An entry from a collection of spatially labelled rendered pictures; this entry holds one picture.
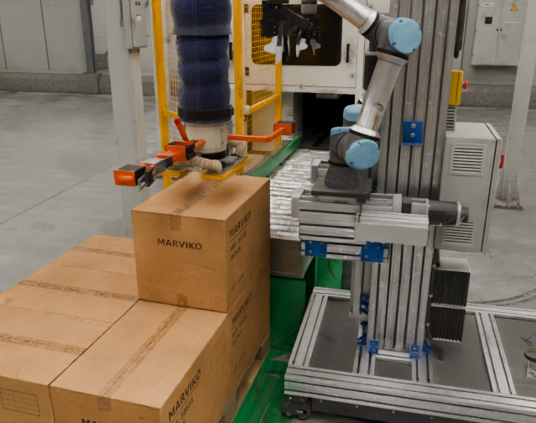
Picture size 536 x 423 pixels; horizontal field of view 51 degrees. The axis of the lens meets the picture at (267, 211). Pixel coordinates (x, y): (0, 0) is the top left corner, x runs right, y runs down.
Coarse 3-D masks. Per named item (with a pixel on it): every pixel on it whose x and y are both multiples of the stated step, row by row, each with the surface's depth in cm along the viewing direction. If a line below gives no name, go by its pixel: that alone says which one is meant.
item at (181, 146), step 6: (168, 144) 212; (174, 144) 215; (180, 144) 215; (186, 144) 215; (192, 144) 212; (168, 150) 210; (174, 150) 209; (180, 150) 208; (186, 150) 208; (192, 150) 214; (186, 156) 209; (192, 156) 213
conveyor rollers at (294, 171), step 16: (288, 160) 454; (304, 160) 458; (272, 176) 413; (288, 176) 410; (304, 176) 414; (272, 192) 377; (288, 192) 375; (272, 208) 343; (288, 208) 348; (272, 224) 317; (288, 224) 321
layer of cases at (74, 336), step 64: (64, 256) 277; (128, 256) 277; (0, 320) 219; (64, 320) 219; (128, 320) 219; (192, 320) 219; (256, 320) 265; (0, 384) 188; (64, 384) 181; (128, 384) 181; (192, 384) 194
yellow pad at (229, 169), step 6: (246, 156) 248; (222, 162) 229; (234, 162) 238; (240, 162) 240; (246, 162) 243; (222, 168) 229; (228, 168) 229; (234, 168) 231; (240, 168) 237; (204, 174) 223; (210, 174) 223; (216, 174) 223; (222, 174) 222; (228, 174) 224
